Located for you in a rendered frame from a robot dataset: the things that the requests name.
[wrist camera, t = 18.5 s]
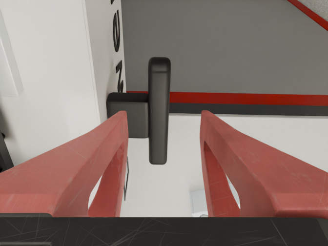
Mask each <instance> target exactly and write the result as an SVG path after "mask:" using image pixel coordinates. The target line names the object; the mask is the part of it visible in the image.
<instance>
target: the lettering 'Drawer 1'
mask: <svg viewBox="0 0 328 246"><path fill-rule="evenodd" d="M113 2H114V0H111V4H112V3H113ZM117 16H118V28H119V37H118V30H117ZM117 16H116V13H115V15H114V20H113V39H114V47H115V51H116V52H118V50H119V47H120V18H119V10H117ZM115 32H116V40H117V43H116V40H115ZM122 66H123V65H122V60H121V61H120V62H119V64H118V65H117V66H116V73H118V71H119V70H120V74H119V81H118V92H120V90H121V92H123V80H122V82H121V83H120V80H121V73H122ZM127 168H128V174H127V181H126V188H125V184H124V201H125V199H126V191H127V183H128V176H129V164H128V157H127Z"/></svg>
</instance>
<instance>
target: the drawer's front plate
mask: <svg viewBox="0 0 328 246"><path fill-rule="evenodd" d="M41 5H42V9H43V14H44V19H45V23H46V28H47V33H48V37H49V42H50V47H51V51H52V56H53V61H54V66H55V70H56V75H57V79H58V84H59V89H60V94H61V100H62V104H63V109H64V113H65V118H66V123H67V128H68V132H69V137H70V140H72V139H75V138H77V137H79V136H81V135H83V134H85V133H87V132H89V131H91V130H92V129H94V128H95V127H97V126H98V125H100V124H101V123H103V122H104V121H106V120H107V119H108V116H107V108H106V101H107V98H108V95H109V94H110V93H112V92H118V81H119V74H120V70H119V71H118V73H116V66H117V65H118V64H119V62H120V61H121V60H122V65H123V66H122V73H121V80H120V83H121V82H122V80H123V92H124V93H126V83H125V66H124V50H123V26H122V9H121V0H114V2H113V3H112V4H111V0H41ZM117 10H119V18H120V47H119V50H118V52H116V51H115V47H114V39H113V20H114V15H115V13H116V16H117ZM117 30H118V37H119V28H118V16H117ZM127 156H128V164H129V176H128V183H127V191H126V199H125V201H124V191H123V198H122V206H121V212H120V217H126V215H127V207H128V198H129V191H130V182H131V167H130V150H129V142H128V150H127ZM100 181H101V177H100V179H99V181H98V182H97V184H96V185H95V187H94V189H93V190H92V192H91V194H90V197H89V203H88V209H89V207H90V205H91V203H92V201H93V199H94V197H95V195H96V192H97V190H98V187H99V184H100Z"/></svg>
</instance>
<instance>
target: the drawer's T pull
mask: <svg viewBox="0 0 328 246"><path fill-rule="evenodd" d="M170 76H171V62H170V59H169V58H167V57H151V58H150V59H149V62H148V94H147V93H124V92H112V93H110V94H109V95H108V98H107V101H106V108H107V116H108V119H109V118H110V117H112V116H113V115H115V114H116V113H118V112H119V111H126V113H127V124H128V138H134V139H146V138H148V152H149V162H150V164H152V165H164V164H166V162H167V146H168V123H169V99H170Z"/></svg>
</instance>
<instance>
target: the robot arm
mask: <svg viewBox="0 0 328 246"><path fill-rule="evenodd" d="M200 149H201V162H202V173H203V181H204V188H205V198H206V205H207V212H208V217H120V212H121V206H122V198H123V188H124V181H125V174H126V163H127V150H128V124H127V113H126V111H119V112H118V113H116V114H115V115H113V116H112V117H110V118H109V119H107V120H106V121H104V122H103V123H101V124H100V125H98V126H97V127H95V128H94V129H92V130H91V131H89V132H87V133H85V134H83V135H81V136H79V137H77V138H75V139H72V140H70V141H68V142H66V143H64V144H62V145H59V146H57V147H55V148H53V149H51V150H49V151H47V152H44V153H42V154H40V155H38V156H36V157H34V158H31V159H29V160H27V161H25V162H23V163H21V164H19V165H17V166H15V167H12V168H10V169H8V170H6V171H4V172H2V173H0V246H328V172H326V171H324V170H321V169H319V168H317V167H315V166H313V165H311V164H308V163H306V162H304V161H302V160H300V159H298V158H295V157H293V156H291V155H289V154H287V153H285V152H282V151H280V150H278V149H276V148H274V147H272V146H270V145H268V144H266V143H263V142H261V141H259V140H257V139H255V138H252V137H250V136H248V135H246V134H244V133H242V132H240V131H238V130H236V129H235V128H233V127H232V126H230V125H229V124H227V123H226V122H224V121H223V120H221V119H220V118H218V117H217V116H215V115H214V114H213V113H211V112H210V111H208V110H203V111H202V113H201V124H200ZM226 176H227V177H228V178H229V180H230V182H231V183H232V185H233V186H234V188H235V190H236V191H237V193H238V196H239V201H240V208H239V206H238V204H237V202H236V200H235V198H234V196H233V194H232V192H231V189H230V187H229V183H228V180H227V177H226ZM100 177H101V181H100V184H99V187H98V190H97V192H96V195H95V197H94V199H93V201H92V203H91V205H90V207H89V209H88V203H89V197H90V194H91V192H92V190H93V189H94V187H95V185H96V184H97V182H98V181H99V179H100Z"/></svg>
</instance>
